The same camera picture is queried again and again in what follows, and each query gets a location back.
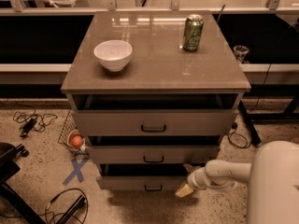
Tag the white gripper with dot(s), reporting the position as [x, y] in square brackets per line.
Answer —
[193, 180]

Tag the grey drawer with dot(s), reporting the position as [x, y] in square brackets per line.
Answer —
[145, 123]
[152, 154]
[147, 177]

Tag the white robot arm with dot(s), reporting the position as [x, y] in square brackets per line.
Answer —
[272, 179]

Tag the grey drawer cabinet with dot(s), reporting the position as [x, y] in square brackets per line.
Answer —
[161, 76]

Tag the black table leg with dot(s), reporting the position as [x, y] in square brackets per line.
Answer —
[255, 139]

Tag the blue tape cross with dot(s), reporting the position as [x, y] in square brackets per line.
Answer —
[76, 173]

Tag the orange ball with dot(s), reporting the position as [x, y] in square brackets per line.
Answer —
[76, 141]

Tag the clear glass cup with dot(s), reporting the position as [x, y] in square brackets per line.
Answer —
[240, 52]

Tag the white ceramic bowl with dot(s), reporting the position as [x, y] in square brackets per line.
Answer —
[113, 55]

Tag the green soda can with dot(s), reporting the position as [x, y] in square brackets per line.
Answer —
[192, 32]

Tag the wire basket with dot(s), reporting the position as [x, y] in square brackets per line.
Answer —
[69, 129]

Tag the black power adapter with cable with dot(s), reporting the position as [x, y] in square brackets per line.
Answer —
[31, 121]

